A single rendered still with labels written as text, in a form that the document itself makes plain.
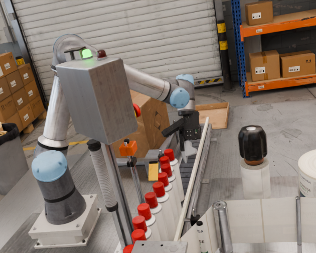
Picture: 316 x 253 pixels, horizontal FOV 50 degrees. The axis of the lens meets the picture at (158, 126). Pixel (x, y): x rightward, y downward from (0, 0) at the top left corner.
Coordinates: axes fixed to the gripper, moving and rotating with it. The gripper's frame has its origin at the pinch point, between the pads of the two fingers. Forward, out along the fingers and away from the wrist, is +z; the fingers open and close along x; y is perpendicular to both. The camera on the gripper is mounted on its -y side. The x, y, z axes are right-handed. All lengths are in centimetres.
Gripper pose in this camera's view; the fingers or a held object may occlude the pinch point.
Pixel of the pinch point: (184, 160)
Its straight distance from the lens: 141.1
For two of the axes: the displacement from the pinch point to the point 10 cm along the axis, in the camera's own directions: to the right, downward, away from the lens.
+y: 9.6, -0.7, -2.9
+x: 2.9, 0.9, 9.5
